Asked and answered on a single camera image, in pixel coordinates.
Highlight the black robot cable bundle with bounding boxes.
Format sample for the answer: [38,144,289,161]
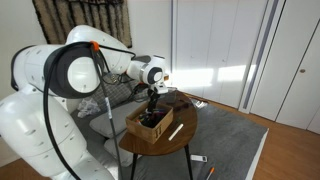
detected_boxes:
[42,41,138,180]

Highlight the white marker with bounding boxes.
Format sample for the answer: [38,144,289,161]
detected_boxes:
[167,123,185,142]

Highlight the gray floor rug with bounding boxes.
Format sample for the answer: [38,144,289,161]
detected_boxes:
[131,98,270,180]

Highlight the dark wooden side table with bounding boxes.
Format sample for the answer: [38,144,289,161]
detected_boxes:
[118,89,199,180]

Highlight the brown cardboard box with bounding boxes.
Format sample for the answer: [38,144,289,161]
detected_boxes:
[125,101,175,145]

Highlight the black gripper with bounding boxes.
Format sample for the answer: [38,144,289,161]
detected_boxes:
[146,89,161,116]

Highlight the small dark tabletop item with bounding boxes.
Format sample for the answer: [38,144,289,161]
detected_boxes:
[166,101,194,112]

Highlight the shaggy wall hanging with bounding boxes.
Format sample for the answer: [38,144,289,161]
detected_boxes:
[32,0,133,50]

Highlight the white closet door pair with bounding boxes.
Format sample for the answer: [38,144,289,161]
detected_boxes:
[249,0,320,135]
[173,0,268,109]

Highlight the light gray cushion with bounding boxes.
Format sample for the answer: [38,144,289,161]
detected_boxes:
[103,137,135,168]
[89,100,148,140]

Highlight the small gray plaid pillow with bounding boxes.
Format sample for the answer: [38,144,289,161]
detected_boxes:
[91,79,143,112]

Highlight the orange tipped pen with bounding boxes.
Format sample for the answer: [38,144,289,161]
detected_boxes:
[205,166,216,180]

